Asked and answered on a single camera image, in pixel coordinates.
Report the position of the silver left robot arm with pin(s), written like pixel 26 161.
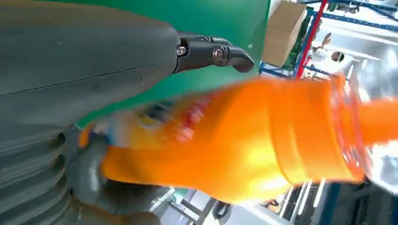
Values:
pixel 31 186

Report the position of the person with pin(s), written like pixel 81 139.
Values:
pixel 323 54

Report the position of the orange drink bottle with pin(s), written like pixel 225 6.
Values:
pixel 233 139

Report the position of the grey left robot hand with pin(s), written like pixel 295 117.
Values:
pixel 77 56

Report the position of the blue shelf frame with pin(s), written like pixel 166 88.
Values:
pixel 311 34

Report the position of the brown cardboard box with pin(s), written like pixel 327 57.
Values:
pixel 281 34

